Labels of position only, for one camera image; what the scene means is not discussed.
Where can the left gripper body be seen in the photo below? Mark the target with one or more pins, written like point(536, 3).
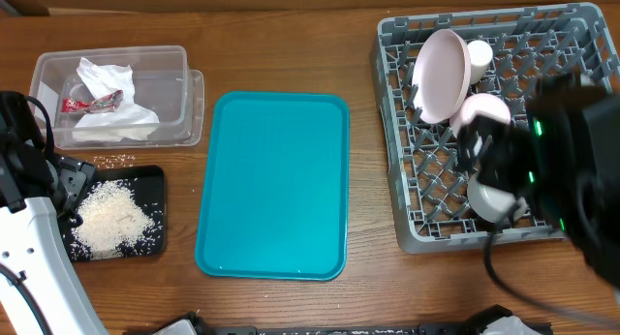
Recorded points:
point(75, 178)

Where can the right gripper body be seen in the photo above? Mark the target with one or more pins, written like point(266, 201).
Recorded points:
point(509, 156)

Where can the pile of white rice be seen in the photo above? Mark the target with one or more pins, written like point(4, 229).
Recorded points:
point(115, 225)

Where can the grey bowl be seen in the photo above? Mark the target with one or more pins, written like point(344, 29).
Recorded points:
point(490, 203)

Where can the white napkin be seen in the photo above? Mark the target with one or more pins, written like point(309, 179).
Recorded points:
point(124, 118)

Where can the red snack wrapper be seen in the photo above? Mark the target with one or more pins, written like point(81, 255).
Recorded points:
point(108, 103)

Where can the pink plate with rice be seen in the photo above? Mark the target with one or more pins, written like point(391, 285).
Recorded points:
point(442, 73)

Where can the white cup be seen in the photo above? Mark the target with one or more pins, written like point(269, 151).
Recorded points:
point(481, 55)

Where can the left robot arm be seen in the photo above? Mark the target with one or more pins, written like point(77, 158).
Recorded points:
point(40, 194)

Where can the spilled rice grains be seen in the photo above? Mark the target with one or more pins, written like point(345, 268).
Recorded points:
point(114, 161)

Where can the black tray bin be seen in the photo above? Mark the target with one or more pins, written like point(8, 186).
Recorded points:
point(151, 186)

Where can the grey dish rack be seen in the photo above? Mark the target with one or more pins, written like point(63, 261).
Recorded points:
point(429, 204)

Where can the clear plastic bin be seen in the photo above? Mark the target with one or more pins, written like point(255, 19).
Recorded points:
point(164, 83)

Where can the teal plastic tray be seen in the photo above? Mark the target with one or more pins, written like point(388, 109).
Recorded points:
point(275, 199)

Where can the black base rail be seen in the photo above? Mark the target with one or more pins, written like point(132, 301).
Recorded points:
point(493, 320)

